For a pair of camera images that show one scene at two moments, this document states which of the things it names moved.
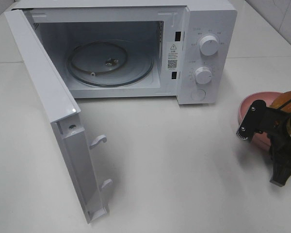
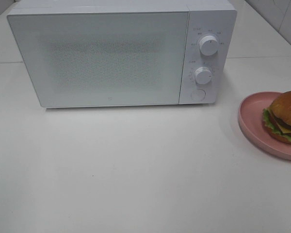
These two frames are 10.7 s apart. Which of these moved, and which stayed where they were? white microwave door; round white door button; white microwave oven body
Moved: white microwave door
Stayed: white microwave oven body; round white door button
